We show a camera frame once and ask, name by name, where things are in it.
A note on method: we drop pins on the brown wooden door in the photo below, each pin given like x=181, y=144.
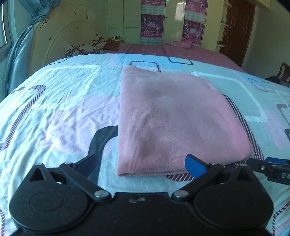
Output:
x=237, y=32

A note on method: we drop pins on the upper left pink poster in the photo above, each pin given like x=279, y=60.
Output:
x=153, y=7

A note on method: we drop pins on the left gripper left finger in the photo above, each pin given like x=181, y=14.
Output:
x=67, y=183

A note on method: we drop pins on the lower left pink poster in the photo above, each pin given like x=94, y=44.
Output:
x=151, y=29

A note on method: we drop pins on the window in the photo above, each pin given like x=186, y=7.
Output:
x=7, y=17

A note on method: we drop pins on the white blue patterned bedsheet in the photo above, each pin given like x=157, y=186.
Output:
x=52, y=117

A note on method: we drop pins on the patterned white brown pillow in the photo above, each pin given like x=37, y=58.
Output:
x=94, y=47

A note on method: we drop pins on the blue curtain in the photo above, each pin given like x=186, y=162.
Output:
x=16, y=70

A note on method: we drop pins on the lower right pink poster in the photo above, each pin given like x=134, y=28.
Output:
x=193, y=32

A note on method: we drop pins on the crumpled pink cloth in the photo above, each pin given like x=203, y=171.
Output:
x=182, y=44

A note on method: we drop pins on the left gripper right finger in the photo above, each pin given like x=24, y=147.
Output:
x=216, y=182

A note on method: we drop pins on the pink knit sweater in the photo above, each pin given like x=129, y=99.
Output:
x=164, y=117

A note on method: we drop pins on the pink poster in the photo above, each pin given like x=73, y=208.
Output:
x=193, y=32
x=196, y=10
x=151, y=29
x=153, y=7

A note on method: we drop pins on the upper right pink poster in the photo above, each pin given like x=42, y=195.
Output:
x=196, y=10

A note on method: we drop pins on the dark wooden chair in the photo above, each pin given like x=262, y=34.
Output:
x=282, y=78

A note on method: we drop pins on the orange striped pillow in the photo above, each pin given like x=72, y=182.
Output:
x=111, y=45

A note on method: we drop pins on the cream corner shelves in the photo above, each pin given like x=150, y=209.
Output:
x=223, y=26

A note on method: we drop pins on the cream glossy wardrobe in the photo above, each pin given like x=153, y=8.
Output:
x=124, y=21

